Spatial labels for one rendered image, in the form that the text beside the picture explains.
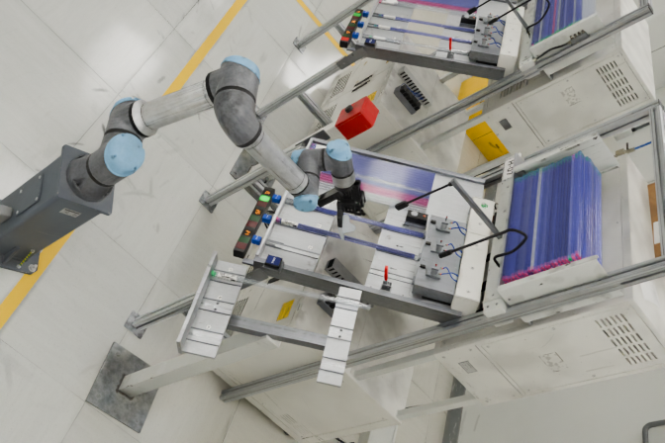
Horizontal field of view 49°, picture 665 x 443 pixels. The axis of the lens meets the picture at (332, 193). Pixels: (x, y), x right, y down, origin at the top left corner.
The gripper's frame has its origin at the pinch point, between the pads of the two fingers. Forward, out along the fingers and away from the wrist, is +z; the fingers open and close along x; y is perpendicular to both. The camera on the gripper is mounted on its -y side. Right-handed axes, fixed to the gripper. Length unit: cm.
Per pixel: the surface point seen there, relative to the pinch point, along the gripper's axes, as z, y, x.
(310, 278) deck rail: 5.2, -8.1, -21.0
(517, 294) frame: 2, 59, -22
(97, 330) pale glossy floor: 30, -93, -35
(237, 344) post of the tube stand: 9, -25, -48
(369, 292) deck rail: 9.2, 11.9, -21.0
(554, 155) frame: -7, 67, 36
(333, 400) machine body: 77, -11, -21
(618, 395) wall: 149, 103, 51
